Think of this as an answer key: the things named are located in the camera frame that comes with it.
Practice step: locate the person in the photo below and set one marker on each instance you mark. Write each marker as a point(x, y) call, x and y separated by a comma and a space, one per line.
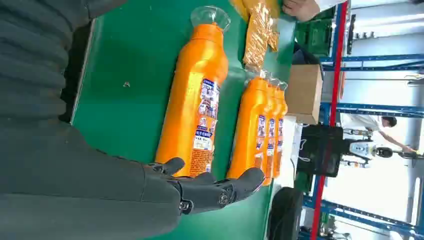
point(364, 122)

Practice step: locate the person's hand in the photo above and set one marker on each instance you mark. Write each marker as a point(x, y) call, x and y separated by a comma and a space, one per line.
point(299, 9)

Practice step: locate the small scrap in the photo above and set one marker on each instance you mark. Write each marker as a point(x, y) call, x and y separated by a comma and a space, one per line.
point(126, 84)

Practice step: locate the small orange drink bottle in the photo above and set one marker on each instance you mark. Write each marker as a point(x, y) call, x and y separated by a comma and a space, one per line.
point(281, 109)
point(271, 109)
point(246, 132)

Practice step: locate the black boxy device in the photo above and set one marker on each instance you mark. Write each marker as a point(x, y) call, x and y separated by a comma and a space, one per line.
point(319, 150)

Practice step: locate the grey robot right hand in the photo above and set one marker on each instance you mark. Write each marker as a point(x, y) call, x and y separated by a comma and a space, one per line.
point(82, 192)

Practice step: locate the black round tyre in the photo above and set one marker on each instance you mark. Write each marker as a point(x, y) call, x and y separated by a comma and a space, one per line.
point(285, 215)

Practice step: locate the brown cardboard box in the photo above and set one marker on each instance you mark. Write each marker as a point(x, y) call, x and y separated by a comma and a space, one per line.
point(303, 92)

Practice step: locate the green plastic crate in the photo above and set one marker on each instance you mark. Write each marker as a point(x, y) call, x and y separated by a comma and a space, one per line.
point(314, 36)

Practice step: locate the white electric scooter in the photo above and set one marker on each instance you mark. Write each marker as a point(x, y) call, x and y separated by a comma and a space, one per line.
point(362, 149)

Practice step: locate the robot right arm ribbed sleeve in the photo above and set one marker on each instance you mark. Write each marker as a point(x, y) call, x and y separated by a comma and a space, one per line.
point(30, 66)

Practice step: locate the crinkled clear plastic wrap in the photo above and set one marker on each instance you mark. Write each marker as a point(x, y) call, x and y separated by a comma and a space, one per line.
point(258, 36)

